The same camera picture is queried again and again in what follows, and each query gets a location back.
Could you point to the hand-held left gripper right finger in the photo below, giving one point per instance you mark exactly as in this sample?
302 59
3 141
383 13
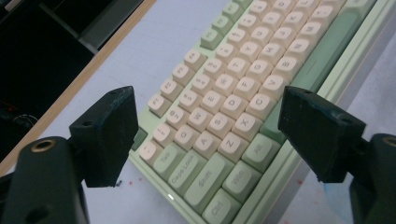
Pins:
320 137

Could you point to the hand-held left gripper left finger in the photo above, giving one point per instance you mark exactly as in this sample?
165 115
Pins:
102 140

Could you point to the green and cream keyboard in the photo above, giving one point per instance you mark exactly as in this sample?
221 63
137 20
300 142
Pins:
224 102

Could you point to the wooden table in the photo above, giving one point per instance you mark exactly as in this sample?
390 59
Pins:
74 85

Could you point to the aluminium floor rail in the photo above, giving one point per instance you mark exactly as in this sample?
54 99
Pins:
106 29

